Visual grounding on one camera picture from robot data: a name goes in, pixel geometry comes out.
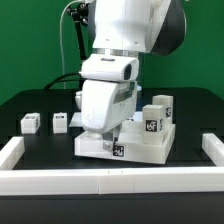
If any white U-shaped obstacle fence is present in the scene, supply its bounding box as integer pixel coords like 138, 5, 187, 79
0, 137, 224, 196

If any black cable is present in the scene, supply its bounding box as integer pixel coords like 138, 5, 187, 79
43, 69, 84, 90

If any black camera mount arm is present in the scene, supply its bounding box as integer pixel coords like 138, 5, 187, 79
66, 3, 89, 61

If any white cable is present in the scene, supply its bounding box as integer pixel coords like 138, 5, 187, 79
59, 0, 86, 76

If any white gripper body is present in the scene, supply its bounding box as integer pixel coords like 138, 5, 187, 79
75, 80, 137, 132

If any white square tabletop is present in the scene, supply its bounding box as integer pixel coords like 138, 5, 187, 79
75, 120, 175, 164

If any white marker base plate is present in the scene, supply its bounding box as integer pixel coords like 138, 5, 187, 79
69, 112, 82, 127

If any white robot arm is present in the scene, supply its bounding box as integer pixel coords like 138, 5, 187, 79
81, 0, 187, 150

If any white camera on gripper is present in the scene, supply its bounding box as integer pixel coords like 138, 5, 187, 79
80, 54, 139, 82

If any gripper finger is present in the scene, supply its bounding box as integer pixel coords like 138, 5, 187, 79
102, 128, 120, 150

